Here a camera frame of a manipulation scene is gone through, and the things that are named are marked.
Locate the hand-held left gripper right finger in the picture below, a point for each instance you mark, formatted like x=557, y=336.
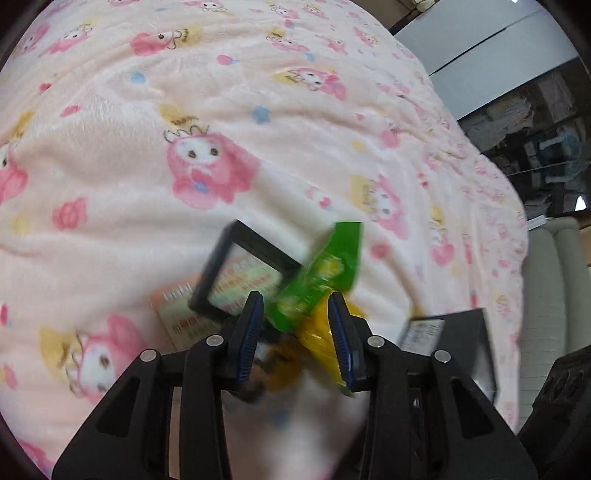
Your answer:
x=340, y=344

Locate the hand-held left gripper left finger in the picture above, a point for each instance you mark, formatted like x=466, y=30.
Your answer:
x=249, y=344

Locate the yellow snack packet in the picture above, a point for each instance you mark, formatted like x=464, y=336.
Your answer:
x=314, y=334

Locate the die-cut figure sticker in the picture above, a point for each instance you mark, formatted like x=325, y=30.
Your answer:
x=279, y=364

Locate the orange printed card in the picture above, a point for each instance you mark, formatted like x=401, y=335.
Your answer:
x=175, y=318

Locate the green snack packet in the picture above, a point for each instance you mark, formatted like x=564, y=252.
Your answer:
x=323, y=267

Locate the small black display frame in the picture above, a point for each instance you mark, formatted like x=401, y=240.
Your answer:
x=249, y=237

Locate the dark grey cardboard box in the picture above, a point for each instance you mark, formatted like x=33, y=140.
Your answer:
x=466, y=332

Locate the grey padded headboard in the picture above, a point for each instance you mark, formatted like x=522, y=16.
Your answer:
x=554, y=295

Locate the pink printed blanket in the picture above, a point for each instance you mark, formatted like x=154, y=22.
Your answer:
x=138, y=138

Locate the open wardrobe with clothes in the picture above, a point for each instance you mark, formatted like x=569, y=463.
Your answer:
x=531, y=129

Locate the white wardrobe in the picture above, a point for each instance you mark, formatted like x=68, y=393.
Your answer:
x=485, y=50

